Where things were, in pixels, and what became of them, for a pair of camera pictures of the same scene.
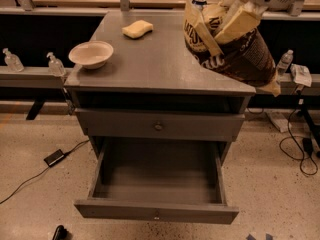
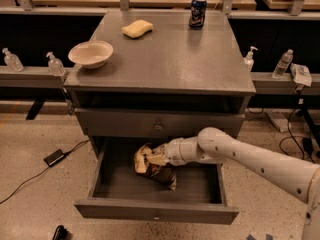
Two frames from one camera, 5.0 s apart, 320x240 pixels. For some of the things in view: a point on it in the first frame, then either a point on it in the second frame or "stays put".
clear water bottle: (285, 61) stays put
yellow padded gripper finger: (206, 36) → (162, 150)
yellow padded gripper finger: (242, 22) → (144, 157)
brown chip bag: (245, 57) → (161, 174)
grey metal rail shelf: (35, 78) stays put
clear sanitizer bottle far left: (13, 61) stays put
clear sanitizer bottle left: (55, 66) stays put
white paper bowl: (92, 54) stays put
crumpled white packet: (301, 74) stays put
